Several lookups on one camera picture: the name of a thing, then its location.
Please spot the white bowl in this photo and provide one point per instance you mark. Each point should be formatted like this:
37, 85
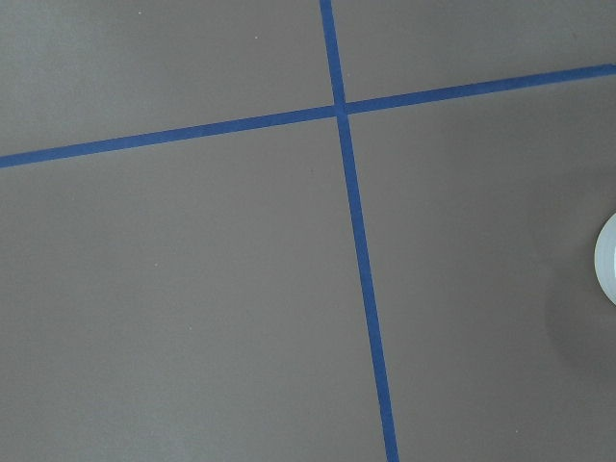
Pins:
604, 259

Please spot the long blue tape strip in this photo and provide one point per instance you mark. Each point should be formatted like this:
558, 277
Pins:
354, 200

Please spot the crossing blue tape strip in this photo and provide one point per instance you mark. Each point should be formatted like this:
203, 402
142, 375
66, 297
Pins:
317, 113

